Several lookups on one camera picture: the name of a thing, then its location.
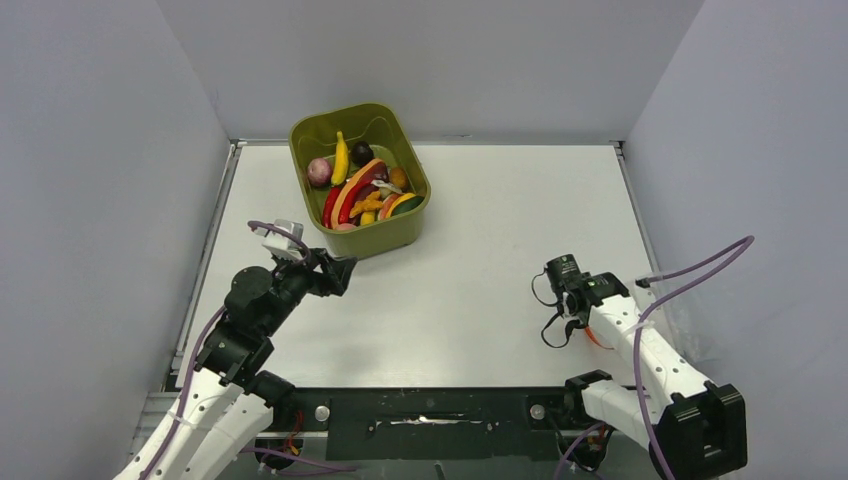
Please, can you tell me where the clear zip bag orange zipper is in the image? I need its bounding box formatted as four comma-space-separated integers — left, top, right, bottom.
584, 327, 613, 351

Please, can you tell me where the olive green plastic basket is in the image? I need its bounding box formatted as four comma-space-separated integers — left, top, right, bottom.
289, 103, 431, 259

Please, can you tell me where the yellow banana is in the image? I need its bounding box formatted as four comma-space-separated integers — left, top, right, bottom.
359, 211, 377, 226

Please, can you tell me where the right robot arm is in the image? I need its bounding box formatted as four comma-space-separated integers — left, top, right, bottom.
544, 255, 748, 479

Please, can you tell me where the purple red onion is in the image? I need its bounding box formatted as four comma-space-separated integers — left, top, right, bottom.
306, 157, 333, 188

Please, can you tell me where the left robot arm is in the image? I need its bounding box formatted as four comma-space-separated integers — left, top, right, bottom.
117, 248, 358, 479

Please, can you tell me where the dark green avocado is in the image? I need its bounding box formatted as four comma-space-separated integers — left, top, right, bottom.
392, 196, 425, 217

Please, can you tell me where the watermelon slice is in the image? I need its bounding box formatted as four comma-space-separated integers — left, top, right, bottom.
376, 193, 401, 221

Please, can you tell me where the dark purple plum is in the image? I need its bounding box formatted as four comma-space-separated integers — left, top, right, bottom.
349, 141, 375, 167

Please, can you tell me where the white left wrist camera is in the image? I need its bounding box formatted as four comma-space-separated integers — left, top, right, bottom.
262, 219, 304, 262

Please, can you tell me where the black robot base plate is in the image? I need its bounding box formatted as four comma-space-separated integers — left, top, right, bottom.
252, 386, 593, 462

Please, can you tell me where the long yellow chili pepper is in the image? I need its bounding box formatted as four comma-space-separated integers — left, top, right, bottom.
330, 130, 350, 187

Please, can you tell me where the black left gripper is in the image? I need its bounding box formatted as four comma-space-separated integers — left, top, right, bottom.
261, 246, 356, 336

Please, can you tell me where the short red chili pepper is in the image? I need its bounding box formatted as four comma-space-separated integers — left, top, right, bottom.
322, 186, 343, 229

